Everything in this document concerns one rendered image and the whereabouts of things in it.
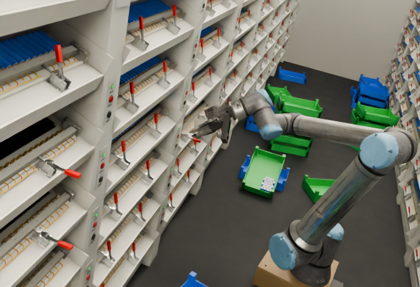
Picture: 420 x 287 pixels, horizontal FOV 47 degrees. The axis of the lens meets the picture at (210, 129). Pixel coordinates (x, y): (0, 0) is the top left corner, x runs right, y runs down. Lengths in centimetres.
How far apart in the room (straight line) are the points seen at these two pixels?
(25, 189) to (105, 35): 39
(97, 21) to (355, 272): 198
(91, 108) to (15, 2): 44
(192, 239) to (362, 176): 109
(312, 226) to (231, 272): 62
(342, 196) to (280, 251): 38
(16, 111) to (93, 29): 32
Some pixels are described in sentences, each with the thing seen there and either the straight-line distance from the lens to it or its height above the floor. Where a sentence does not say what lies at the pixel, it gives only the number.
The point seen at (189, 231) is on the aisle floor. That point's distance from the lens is 260.
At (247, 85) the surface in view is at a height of 36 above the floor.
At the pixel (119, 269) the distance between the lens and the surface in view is 206.
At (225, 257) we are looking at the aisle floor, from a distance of 250.
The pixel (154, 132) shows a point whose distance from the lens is 178.
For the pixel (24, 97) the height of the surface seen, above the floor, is 114.
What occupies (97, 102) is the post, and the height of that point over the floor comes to 105.
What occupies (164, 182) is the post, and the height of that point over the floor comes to 46.
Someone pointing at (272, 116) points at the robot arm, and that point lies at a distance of 209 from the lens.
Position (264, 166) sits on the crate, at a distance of 318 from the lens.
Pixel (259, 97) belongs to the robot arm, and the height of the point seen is 84.
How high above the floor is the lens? 153
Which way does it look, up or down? 24 degrees down
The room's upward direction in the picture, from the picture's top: 13 degrees clockwise
